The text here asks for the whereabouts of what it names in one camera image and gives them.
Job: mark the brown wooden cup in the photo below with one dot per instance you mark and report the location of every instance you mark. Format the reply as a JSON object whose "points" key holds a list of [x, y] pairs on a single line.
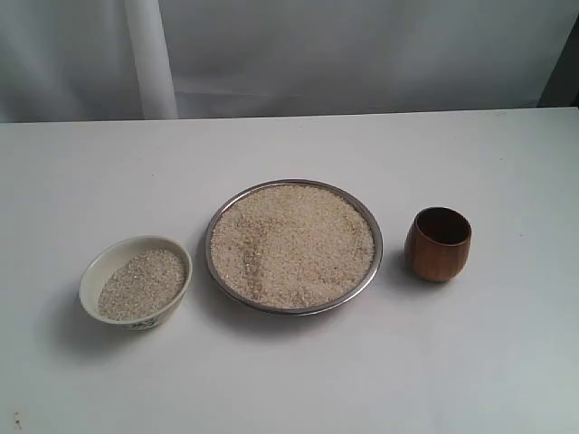
{"points": [[437, 244]]}

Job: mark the round steel rice tray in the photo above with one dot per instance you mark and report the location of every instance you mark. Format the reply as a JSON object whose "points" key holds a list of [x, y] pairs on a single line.
{"points": [[293, 247]]}

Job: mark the white ceramic rice bowl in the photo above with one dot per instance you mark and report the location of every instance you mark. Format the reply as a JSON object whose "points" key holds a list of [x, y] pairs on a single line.
{"points": [[136, 283]]}

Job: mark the white vertical pole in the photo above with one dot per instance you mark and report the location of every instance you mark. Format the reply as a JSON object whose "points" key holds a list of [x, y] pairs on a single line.
{"points": [[155, 81]]}

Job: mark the white backdrop curtain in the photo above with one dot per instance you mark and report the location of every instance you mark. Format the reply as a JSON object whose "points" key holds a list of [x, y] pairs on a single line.
{"points": [[73, 60]]}

